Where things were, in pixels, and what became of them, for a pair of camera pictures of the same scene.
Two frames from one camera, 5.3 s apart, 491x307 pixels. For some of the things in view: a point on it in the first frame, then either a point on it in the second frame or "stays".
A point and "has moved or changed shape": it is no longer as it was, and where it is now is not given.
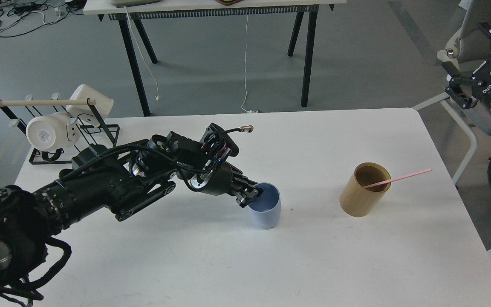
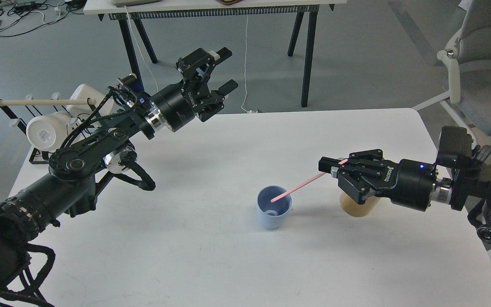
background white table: (188, 9) stays
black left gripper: (219, 178) → (172, 108)
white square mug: (103, 105) stays
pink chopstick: (399, 178) has moved or changed shape
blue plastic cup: (264, 210) has moved or changed shape
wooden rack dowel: (44, 102) stays
